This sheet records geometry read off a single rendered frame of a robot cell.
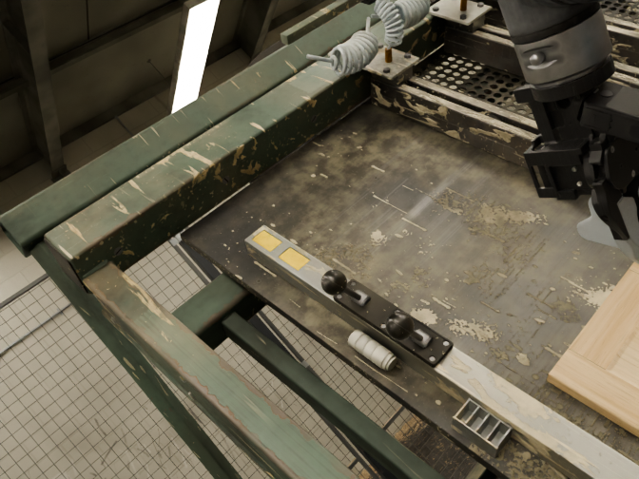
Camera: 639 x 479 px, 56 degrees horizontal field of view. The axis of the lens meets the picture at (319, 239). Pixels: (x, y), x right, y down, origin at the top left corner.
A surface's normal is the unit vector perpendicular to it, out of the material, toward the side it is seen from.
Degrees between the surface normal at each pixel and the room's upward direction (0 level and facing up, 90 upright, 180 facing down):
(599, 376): 58
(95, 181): 90
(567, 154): 90
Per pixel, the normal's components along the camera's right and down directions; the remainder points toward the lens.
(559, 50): -0.33, 0.53
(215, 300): -0.11, -0.69
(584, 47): 0.11, 0.35
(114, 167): 0.30, -0.34
